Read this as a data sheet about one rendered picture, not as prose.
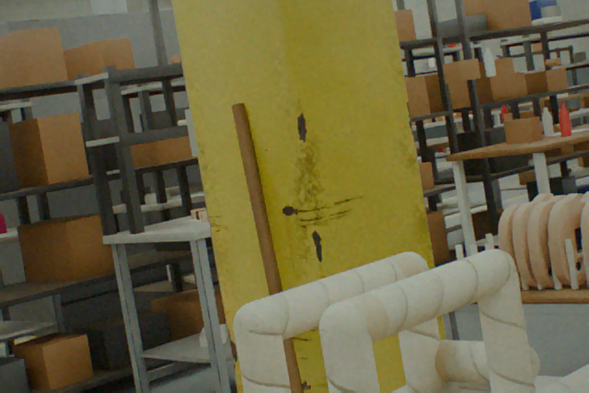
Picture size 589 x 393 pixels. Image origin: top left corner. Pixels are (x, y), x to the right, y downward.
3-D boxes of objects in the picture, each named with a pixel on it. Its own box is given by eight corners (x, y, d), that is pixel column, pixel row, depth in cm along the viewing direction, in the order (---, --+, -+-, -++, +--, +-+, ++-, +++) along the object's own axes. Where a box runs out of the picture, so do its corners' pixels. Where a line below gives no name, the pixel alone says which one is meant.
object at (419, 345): (423, 381, 91) (405, 268, 91) (456, 383, 89) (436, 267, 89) (399, 392, 89) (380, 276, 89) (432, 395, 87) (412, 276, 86)
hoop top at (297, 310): (408, 287, 91) (402, 249, 91) (440, 287, 89) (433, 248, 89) (227, 352, 77) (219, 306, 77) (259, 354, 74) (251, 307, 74)
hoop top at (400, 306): (492, 287, 85) (485, 246, 85) (527, 286, 83) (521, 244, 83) (312, 357, 71) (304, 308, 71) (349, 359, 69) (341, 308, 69)
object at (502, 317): (507, 387, 86) (488, 266, 85) (544, 389, 83) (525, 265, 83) (484, 399, 83) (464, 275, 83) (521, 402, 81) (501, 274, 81)
